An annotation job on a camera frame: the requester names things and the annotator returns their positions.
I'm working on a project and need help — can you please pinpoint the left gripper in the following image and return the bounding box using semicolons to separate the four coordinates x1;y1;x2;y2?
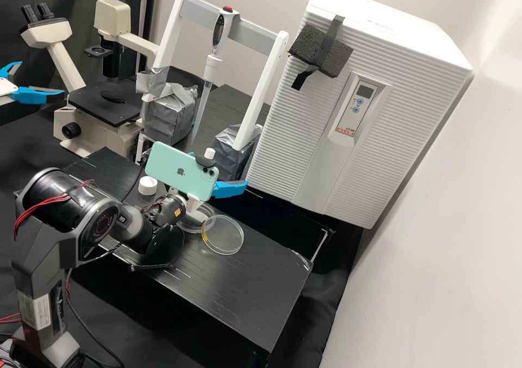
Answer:
0;60;66;108

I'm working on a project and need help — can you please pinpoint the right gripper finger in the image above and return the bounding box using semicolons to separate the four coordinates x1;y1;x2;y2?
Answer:
213;178;249;200

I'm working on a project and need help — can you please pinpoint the white-capped bottle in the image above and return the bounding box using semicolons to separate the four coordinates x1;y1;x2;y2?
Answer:
138;175;160;205

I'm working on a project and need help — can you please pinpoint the grey taped block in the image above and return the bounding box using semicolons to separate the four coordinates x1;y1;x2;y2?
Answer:
211;124;263;182
136;68;199;147

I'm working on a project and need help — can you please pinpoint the petri dish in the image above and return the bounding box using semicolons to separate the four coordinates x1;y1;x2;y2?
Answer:
177;203;215;235

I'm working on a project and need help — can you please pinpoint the petri dish lid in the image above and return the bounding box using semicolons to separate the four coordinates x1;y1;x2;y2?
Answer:
201;214;245;256

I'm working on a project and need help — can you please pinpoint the incubator door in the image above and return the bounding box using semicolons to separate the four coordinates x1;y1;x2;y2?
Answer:
246;3;474;230

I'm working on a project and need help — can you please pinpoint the cream microscope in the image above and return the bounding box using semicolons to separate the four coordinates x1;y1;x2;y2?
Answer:
19;0;162;159

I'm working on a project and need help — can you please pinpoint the pipette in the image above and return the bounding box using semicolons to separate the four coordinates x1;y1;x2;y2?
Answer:
190;5;240;145

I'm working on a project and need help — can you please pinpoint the white pipette stand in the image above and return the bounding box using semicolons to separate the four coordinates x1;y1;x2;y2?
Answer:
134;0;291;167

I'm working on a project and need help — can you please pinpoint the white incubator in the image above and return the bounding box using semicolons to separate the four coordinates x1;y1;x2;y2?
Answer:
304;0;475;75

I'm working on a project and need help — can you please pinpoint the right wrist camera phone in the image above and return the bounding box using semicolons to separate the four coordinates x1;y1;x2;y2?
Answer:
145;140;221;214

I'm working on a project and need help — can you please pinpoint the black cable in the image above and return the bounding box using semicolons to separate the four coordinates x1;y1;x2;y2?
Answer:
64;267;126;368

